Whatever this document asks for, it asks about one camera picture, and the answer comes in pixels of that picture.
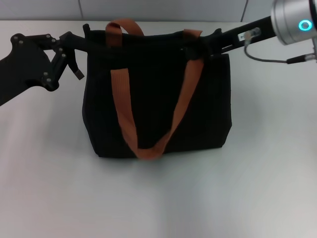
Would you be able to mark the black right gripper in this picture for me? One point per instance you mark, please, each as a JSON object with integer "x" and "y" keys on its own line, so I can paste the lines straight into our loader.
{"x": 257, "y": 27}

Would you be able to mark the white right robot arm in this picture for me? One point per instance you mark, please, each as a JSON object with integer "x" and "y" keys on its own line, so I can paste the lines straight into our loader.
{"x": 284, "y": 19}

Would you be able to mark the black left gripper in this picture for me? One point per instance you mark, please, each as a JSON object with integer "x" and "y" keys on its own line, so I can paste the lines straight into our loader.
{"x": 19, "y": 69}

